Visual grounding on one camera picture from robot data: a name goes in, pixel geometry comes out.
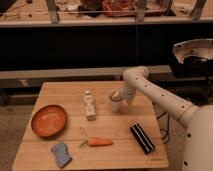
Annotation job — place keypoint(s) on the translucent white cup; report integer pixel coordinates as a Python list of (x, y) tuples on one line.
[(114, 106)]

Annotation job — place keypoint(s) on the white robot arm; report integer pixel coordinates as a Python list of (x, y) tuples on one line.
[(198, 151)]

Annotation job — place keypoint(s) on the black striped rectangular block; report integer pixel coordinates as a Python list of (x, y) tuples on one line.
[(142, 139)]

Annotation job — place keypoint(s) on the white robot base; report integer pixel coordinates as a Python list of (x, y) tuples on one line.
[(193, 58)]

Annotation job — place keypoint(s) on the white squeeze bottle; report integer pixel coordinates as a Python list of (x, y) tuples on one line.
[(90, 109)]

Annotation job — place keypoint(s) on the orange ceramic bowl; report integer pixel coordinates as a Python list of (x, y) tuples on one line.
[(49, 121)]

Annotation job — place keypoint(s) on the orange object on shelf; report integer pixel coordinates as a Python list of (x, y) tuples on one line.
[(118, 8)]

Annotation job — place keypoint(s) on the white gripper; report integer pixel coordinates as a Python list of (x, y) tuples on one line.
[(125, 93)]

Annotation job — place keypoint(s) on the orange toy carrot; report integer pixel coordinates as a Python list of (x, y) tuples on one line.
[(96, 141)]

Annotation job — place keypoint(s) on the blue sponge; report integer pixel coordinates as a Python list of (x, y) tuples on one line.
[(62, 156)]

